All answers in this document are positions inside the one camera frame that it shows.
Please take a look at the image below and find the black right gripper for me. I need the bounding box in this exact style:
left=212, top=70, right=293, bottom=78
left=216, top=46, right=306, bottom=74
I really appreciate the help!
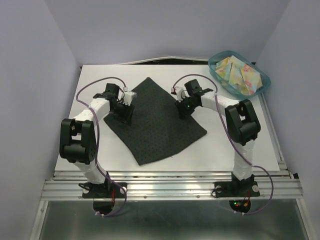
left=175, top=96, right=198, bottom=119

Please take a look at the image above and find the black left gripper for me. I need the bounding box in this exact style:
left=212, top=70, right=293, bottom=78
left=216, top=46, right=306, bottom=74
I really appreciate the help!
left=111, top=100, right=135, bottom=126

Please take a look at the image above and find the dark dotted skirt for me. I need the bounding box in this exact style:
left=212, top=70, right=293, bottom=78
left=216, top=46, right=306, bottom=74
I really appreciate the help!
left=104, top=77, right=207, bottom=166

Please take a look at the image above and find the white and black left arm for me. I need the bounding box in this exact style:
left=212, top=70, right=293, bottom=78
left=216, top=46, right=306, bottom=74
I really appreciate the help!
left=59, top=83, right=137, bottom=198

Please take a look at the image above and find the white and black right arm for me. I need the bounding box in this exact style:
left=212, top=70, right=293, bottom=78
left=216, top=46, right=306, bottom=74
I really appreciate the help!
left=171, top=79, right=261, bottom=198

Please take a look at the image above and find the teal plastic basket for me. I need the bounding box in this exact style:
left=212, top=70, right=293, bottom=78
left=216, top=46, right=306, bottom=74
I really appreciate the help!
left=208, top=50, right=271, bottom=100

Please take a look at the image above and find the pastel floral skirt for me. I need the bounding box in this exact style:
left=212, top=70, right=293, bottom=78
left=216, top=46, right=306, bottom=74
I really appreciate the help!
left=215, top=55, right=263, bottom=96

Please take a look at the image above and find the metal lower shelf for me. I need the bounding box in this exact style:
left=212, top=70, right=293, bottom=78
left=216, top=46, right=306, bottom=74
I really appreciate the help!
left=35, top=199, right=308, bottom=240

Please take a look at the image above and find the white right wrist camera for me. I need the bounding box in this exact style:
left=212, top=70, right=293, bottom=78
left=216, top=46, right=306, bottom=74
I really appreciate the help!
left=170, top=86, right=187, bottom=102

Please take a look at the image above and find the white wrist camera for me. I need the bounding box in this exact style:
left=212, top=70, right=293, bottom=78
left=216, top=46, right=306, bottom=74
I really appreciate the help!
left=122, top=91, right=137, bottom=106
left=170, top=86, right=187, bottom=102

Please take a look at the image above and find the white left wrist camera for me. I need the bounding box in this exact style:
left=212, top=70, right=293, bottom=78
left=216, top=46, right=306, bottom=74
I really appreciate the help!
left=122, top=91, right=137, bottom=106

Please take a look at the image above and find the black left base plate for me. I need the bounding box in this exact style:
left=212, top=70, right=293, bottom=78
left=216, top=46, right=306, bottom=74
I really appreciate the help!
left=78, top=182, right=125, bottom=199

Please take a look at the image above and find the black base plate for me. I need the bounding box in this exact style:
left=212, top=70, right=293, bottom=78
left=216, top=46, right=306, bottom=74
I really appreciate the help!
left=211, top=181, right=261, bottom=198
left=78, top=182, right=125, bottom=199

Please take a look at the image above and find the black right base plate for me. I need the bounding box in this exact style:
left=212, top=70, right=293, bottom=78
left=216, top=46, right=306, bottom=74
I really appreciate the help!
left=211, top=181, right=261, bottom=198

